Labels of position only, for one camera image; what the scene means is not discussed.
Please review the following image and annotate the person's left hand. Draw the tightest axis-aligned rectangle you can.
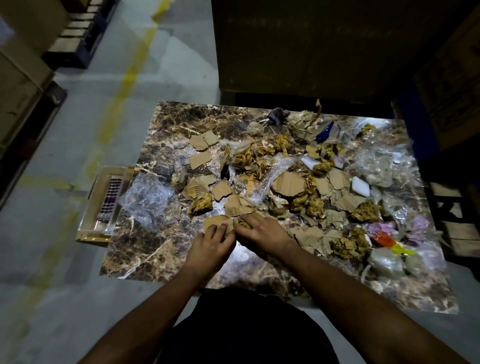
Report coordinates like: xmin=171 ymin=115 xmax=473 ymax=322
xmin=182 ymin=223 xmax=237 ymax=282

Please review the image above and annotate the person's right hand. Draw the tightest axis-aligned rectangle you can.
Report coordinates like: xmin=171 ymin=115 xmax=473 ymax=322
xmin=233 ymin=212 xmax=301 ymax=260

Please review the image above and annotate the pile of cardboard and paper scraps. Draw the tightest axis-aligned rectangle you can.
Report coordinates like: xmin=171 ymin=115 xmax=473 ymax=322
xmin=119 ymin=99 xmax=449 ymax=280

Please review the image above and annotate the clear bubble wrap sheet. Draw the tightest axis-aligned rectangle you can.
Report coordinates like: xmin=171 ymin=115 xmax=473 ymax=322
xmin=119 ymin=173 xmax=181 ymax=232

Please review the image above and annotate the white paper piece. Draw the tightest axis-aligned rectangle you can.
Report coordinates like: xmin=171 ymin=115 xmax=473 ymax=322
xmin=351 ymin=175 xmax=372 ymax=199

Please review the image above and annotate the checked cloth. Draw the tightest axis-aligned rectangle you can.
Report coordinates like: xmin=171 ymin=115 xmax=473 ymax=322
xmin=96 ymin=178 xmax=124 ymax=223

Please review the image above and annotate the red plastic wrapper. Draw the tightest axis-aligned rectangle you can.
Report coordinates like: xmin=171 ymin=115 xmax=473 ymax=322
xmin=369 ymin=230 xmax=398 ymax=248

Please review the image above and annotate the blue foil wrapper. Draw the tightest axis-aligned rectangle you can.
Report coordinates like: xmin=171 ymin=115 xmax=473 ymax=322
xmin=314 ymin=120 xmax=335 ymax=144

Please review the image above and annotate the person's right forearm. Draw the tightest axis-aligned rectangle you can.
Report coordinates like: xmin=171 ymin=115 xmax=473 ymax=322
xmin=281 ymin=239 xmax=470 ymax=364

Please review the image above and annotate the person's left forearm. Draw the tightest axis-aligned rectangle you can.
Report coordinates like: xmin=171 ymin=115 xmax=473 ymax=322
xmin=78 ymin=266 xmax=215 ymax=364

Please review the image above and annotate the person's dark clothing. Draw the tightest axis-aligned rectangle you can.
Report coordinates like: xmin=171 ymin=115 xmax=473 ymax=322
xmin=155 ymin=286 xmax=340 ymax=364

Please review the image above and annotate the marble pattern table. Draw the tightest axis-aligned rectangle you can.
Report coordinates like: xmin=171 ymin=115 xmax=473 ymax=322
xmin=99 ymin=100 xmax=460 ymax=315

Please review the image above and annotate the large dark cardboard box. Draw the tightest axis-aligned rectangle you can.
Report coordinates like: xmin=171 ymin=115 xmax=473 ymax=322
xmin=210 ymin=0 xmax=462 ymax=106

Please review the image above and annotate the wooden pallet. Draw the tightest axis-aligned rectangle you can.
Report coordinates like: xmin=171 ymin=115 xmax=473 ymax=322
xmin=427 ymin=179 xmax=480 ymax=263

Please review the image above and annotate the dark floor pallet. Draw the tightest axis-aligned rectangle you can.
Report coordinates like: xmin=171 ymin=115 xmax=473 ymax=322
xmin=0 ymin=80 xmax=68 ymax=207

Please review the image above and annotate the yellow blue printed cardboard box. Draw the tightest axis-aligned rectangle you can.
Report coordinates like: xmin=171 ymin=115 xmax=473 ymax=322
xmin=393 ymin=7 xmax=480 ymax=158

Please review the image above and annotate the large beige cardboard box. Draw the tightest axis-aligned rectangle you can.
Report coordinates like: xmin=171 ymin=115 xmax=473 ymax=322
xmin=0 ymin=0 xmax=72 ymax=151

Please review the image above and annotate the blue pallet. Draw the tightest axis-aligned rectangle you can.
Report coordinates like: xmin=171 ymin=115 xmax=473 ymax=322
xmin=41 ymin=0 xmax=121 ymax=70

